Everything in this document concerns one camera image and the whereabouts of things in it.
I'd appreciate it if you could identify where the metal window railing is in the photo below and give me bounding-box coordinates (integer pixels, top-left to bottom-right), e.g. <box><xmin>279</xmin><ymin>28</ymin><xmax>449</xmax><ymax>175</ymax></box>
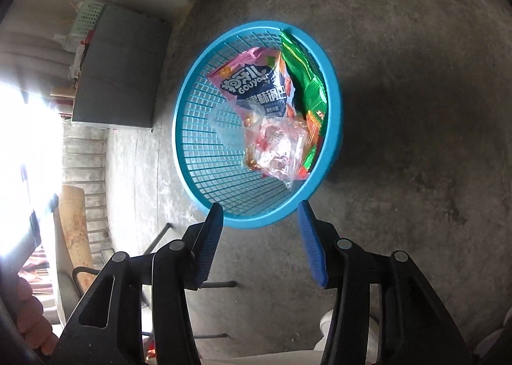
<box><xmin>62</xmin><ymin>127</ymin><xmax>108</xmax><ymax>246</ymax></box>

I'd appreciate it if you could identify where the wooden board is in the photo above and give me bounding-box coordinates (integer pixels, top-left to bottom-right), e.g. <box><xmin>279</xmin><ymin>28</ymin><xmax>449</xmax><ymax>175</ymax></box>
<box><xmin>60</xmin><ymin>185</ymin><xmax>110</xmax><ymax>294</ymax></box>

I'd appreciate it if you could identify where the clear plastic bag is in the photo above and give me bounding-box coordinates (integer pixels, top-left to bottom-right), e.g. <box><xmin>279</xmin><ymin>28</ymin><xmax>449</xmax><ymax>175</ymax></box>
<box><xmin>244</xmin><ymin>115</ymin><xmax>316</xmax><ymax>190</ymax></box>

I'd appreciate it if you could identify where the beige curtain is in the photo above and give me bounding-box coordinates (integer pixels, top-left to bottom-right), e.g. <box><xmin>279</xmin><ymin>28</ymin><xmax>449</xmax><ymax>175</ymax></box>
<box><xmin>0</xmin><ymin>21</ymin><xmax>78</xmax><ymax>86</ymax></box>

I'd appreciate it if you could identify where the person's left hand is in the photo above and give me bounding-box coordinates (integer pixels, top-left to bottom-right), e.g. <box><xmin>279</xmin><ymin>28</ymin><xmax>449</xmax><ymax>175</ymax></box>
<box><xmin>16</xmin><ymin>275</ymin><xmax>59</xmax><ymax>355</ymax></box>

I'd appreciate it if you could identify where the grey cabinet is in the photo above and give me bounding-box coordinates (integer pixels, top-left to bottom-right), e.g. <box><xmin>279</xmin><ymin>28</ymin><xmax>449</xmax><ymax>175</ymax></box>
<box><xmin>72</xmin><ymin>3</ymin><xmax>173</xmax><ymax>128</ymax></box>

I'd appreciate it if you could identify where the pale green storage basket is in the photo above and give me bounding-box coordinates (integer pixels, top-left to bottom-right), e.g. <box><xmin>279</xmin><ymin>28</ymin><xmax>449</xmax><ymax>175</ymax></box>
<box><xmin>70</xmin><ymin>0</ymin><xmax>105</xmax><ymax>36</ymax></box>

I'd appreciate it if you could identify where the clear plastic cup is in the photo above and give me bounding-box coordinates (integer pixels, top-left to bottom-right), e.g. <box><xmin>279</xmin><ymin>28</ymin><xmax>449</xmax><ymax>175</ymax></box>
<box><xmin>207</xmin><ymin>103</ymin><xmax>267</xmax><ymax>150</ymax></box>

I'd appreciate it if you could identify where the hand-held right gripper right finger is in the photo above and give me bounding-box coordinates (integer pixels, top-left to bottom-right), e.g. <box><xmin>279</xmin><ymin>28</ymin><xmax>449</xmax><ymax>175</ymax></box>
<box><xmin>298</xmin><ymin>200</ymin><xmax>473</xmax><ymax>365</ymax></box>

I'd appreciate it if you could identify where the blue plastic basket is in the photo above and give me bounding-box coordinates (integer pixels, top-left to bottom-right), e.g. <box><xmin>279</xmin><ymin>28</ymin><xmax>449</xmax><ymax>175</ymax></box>
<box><xmin>173</xmin><ymin>21</ymin><xmax>342</xmax><ymax>228</ymax></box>

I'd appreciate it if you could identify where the large pink snack bag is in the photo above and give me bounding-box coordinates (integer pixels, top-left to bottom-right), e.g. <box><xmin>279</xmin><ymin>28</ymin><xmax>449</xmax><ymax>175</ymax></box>
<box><xmin>208</xmin><ymin>48</ymin><xmax>299</xmax><ymax>128</ymax></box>

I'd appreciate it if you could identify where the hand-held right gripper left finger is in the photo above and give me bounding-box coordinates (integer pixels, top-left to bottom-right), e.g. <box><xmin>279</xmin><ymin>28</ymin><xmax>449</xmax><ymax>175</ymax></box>
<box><xmin>50</xmin><ymin>203</ymin><xmax>224</xmax><ymax>365</ymax></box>

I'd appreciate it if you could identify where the large green snack bag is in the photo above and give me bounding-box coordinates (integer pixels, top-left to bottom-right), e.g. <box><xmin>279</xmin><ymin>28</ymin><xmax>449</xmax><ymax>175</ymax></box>
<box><xmin>279</xmin><ymin>28</ymin><xmax>329</xmax><ymax>174</ymax></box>

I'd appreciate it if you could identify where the white shoe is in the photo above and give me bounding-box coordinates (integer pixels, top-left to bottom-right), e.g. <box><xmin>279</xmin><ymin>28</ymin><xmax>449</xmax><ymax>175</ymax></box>
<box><xmin>314</xmin><ymin>309</ymin><xmax>380</xmax><ymax>352</ymax></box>

